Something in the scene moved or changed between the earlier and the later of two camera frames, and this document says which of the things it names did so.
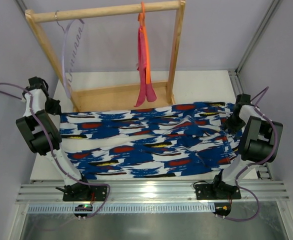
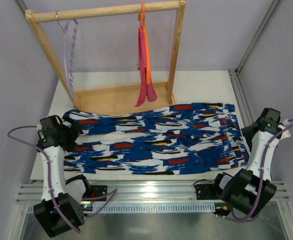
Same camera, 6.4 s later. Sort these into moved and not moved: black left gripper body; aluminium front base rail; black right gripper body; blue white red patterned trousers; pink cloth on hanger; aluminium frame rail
Moved: black left gripper body; black right gripper body
Not moved: aluminium front base rail; blue white red patterned trousers; aluminium frame rail; pink cloth on hanger
